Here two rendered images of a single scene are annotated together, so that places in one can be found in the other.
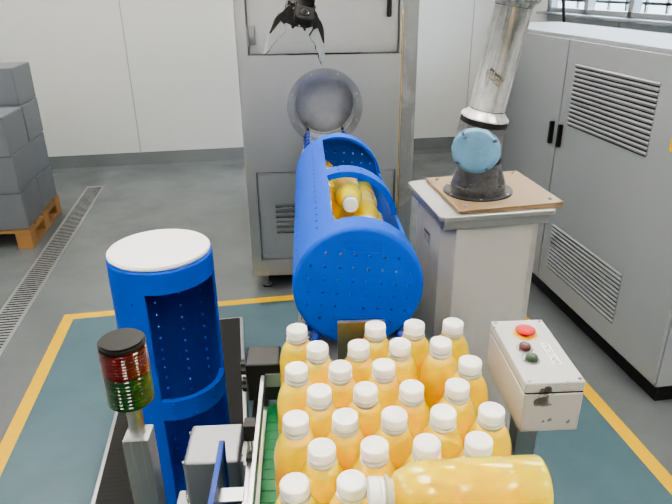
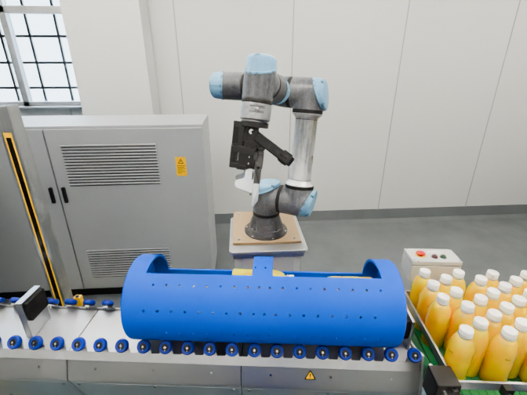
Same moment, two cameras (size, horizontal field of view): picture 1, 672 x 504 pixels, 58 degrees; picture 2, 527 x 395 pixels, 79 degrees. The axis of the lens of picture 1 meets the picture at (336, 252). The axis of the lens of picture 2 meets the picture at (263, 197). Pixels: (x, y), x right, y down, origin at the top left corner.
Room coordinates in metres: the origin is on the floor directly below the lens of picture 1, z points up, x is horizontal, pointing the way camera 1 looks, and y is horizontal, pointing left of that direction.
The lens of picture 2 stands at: (1.52, 0.86, 1.85)
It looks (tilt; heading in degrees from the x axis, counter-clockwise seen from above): 23 degrees down; 275
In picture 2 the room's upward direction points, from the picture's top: straight up
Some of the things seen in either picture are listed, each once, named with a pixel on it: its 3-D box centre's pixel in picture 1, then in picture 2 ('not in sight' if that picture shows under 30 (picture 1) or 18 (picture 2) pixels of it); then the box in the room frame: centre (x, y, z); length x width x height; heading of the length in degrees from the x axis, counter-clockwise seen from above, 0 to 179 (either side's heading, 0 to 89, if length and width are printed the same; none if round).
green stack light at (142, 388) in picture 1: (129, 384); not in sight; (0.70, 0.29, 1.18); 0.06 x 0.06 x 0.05
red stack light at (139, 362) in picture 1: (124, 357); not in sight; (0.70, 0.29, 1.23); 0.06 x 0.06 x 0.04
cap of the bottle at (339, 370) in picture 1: (340, 370); (494, 314); (0.85, 0.00, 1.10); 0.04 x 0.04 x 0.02
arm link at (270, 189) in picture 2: not in sight; (267, 195); (1.60, -0.39, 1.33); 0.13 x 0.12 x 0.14; 163
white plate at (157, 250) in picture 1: (159, 248); not in sight; (1.53, 0.49, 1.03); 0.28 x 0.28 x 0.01
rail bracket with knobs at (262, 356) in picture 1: (266, 375); (440, 385); (1.04, 0.15, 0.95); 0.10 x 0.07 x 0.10; 93
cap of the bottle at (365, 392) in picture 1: (365, 392); (507, 306); (0.78, -0.04, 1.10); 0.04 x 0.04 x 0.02
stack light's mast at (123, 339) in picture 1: (129, 387); not in sight; (0.70, 0.29, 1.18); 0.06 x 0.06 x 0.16
